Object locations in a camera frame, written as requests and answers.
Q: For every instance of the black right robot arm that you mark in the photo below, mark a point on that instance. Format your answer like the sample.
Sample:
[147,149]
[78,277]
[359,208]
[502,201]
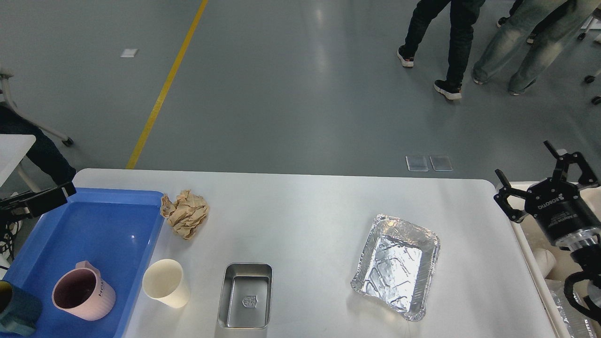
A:
[582,289]

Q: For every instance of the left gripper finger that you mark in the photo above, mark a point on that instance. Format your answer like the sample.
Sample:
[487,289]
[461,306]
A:
[31,204]

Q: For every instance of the aluminium foil tray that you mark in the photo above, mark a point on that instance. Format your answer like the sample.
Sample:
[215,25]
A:
[397,265]

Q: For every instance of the white plastic bin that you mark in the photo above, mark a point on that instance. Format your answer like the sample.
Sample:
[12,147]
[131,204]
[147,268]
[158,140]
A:
[549,267]

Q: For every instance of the stainless steel rectangular tray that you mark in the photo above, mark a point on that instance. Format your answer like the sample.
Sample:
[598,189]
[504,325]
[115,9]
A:
[245,298]

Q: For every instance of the teal cup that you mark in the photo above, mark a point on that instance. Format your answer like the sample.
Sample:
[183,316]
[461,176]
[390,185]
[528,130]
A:
[19,310]

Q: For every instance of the seated person leg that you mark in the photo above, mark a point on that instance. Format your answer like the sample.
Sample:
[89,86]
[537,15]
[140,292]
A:
[43,153]

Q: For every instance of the pink plastic mug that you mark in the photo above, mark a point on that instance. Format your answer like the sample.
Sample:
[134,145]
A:
[82,292]

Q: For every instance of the crumpled brown paper ball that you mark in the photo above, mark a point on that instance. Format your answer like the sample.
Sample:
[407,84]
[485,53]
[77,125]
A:
[185,214]

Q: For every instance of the cream paper cup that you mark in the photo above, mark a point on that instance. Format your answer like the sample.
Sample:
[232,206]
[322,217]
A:
[164,281]

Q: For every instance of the blue plastic tray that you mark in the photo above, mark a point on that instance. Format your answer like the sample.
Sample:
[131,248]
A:
[114,230]

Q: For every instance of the foil tray in bin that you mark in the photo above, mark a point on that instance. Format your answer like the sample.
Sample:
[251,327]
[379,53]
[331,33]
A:
[577,325]

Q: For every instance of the white side table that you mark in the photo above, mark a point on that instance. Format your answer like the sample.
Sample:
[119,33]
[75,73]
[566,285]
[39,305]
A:
[13,148]

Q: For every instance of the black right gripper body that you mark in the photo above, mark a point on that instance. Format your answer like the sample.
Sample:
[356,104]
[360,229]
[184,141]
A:
[559,210]

